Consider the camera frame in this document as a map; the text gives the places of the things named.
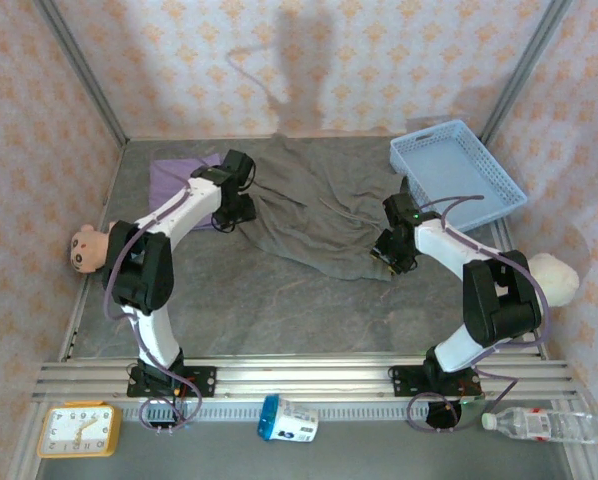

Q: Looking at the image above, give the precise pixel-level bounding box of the grey knit garment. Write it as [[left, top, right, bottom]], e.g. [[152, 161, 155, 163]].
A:
[[238, 134, 410, 284]]

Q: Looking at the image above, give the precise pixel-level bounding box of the purple shirt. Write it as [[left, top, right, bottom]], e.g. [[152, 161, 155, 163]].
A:
[[148, 153, 223, 232]]

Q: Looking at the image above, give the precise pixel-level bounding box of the light blue plastic basket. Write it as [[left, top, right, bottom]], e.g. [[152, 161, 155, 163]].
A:
[[389, 119, 529, 234]]

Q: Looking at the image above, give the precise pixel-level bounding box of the cartoon boy plush doll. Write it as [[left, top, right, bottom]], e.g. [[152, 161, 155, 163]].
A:
[[69, 222, 118, 275]]

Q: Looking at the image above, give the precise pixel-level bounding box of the white plush bear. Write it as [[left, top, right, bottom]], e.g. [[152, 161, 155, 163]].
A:
[[526, 252, 580, 309]]

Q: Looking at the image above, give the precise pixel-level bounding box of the blue white plastic cup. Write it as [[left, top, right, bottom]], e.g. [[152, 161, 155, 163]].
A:
[[257, 393, 320, 444]]

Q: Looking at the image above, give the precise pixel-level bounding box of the clear plastic water bottle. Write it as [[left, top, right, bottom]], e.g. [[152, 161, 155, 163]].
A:
[[481, 406, 598, 445]]

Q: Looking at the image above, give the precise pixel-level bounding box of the yellow alarm clock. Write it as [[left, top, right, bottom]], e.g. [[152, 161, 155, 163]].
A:
[[37, 402, 123, 459]]

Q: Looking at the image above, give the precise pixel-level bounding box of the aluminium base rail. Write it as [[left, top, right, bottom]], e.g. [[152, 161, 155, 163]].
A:
[[33, 352, 580, 402]]

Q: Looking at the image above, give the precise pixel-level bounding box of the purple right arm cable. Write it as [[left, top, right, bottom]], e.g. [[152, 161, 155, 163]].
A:
[[407, 194, 553, 434]]

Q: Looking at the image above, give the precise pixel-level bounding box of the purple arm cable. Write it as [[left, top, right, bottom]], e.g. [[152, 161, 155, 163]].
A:
[[102, 159, 205, 434], [407, 194, 553, 434]]

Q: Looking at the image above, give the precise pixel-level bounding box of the slotted grey cable duct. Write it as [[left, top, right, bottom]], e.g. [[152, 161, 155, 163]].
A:
[[121, 402, 485, 422]]

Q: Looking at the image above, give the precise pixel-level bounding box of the aluminium frame post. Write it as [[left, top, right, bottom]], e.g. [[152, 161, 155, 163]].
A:
[[478, 0, 575, 147], [31, 0, 129, 147]]

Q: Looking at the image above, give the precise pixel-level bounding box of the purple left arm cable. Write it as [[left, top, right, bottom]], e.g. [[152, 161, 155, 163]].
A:
[[102, 159, 205, 434]]

